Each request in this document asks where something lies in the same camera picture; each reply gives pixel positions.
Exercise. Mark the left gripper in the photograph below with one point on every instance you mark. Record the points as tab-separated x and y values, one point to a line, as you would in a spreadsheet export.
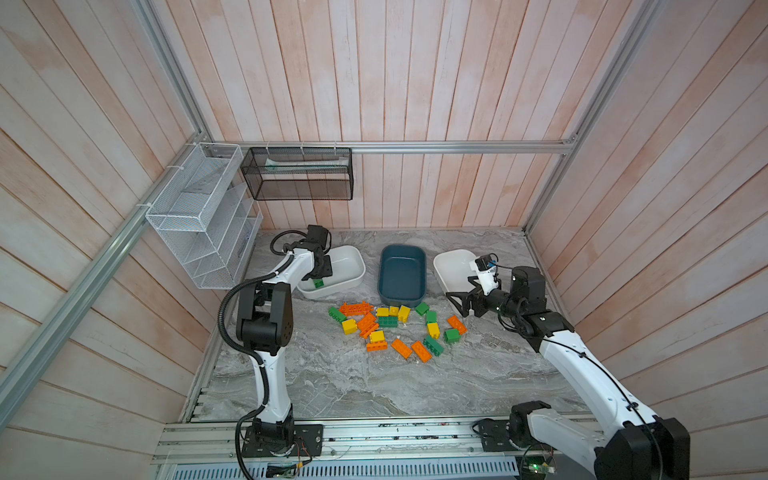
327	271

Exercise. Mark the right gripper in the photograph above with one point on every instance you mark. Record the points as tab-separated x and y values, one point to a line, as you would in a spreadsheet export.
476	296

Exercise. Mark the long orange lego plate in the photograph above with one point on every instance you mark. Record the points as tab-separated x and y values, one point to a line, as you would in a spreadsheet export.
358	309

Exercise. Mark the orange lego brick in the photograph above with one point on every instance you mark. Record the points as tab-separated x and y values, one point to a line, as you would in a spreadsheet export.
376	346
421	351
367	325
401	348
456	324

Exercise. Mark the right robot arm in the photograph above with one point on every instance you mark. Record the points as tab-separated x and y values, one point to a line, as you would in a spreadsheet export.
634	441

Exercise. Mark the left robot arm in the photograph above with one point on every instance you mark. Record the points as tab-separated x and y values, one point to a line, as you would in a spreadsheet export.
265	326

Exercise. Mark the left white bin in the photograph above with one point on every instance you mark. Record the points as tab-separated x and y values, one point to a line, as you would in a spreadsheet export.
348	272

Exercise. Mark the white bin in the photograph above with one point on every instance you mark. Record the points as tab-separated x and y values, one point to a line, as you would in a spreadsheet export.
348	272
453	268

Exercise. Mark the right white bin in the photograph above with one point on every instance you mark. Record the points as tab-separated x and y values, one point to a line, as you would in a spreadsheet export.
453	268

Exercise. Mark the green long lego brick lower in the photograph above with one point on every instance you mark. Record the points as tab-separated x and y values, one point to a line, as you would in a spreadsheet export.
433	346

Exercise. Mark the dark teal bin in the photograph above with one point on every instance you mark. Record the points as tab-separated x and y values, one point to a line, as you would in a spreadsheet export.
402	275

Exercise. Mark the black mesh basket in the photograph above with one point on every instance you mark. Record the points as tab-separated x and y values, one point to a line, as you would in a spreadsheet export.
299	173

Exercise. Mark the dark green flat lego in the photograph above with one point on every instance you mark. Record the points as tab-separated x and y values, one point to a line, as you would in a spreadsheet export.
388	322

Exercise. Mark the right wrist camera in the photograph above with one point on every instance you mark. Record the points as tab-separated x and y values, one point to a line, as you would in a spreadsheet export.
485	267

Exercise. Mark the white wire shelf rack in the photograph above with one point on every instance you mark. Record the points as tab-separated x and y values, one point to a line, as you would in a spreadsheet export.
204	218

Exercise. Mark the aluminium front rail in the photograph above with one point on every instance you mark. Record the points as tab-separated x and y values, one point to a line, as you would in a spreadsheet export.
383	438

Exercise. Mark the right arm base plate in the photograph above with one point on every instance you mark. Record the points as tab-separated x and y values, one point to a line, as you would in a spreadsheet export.
501	435

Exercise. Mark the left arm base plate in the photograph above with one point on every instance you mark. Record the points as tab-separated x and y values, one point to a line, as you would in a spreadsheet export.
264	440

